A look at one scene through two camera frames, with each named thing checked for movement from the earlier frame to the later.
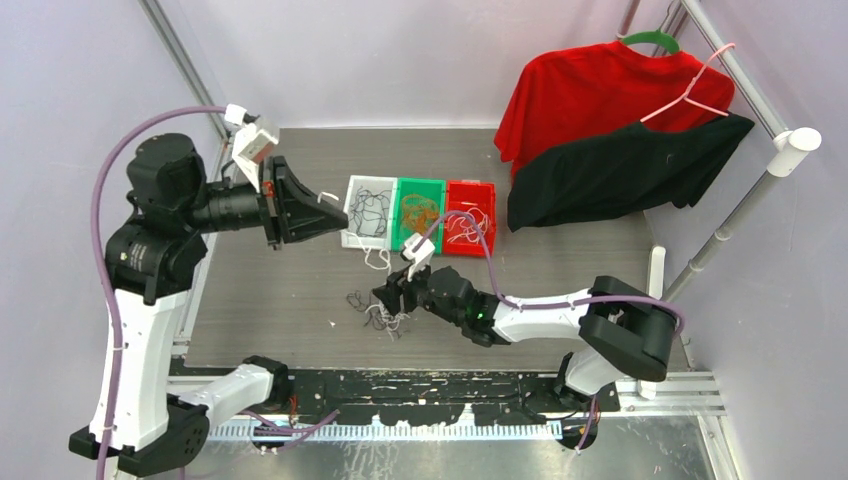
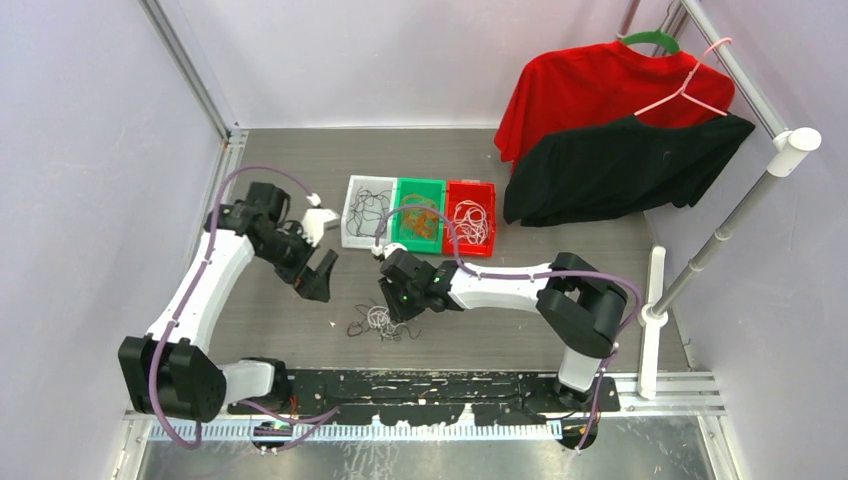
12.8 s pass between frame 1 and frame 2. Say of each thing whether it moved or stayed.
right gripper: stayed
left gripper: moved
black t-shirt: stayed
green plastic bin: stayed
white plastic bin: stayed
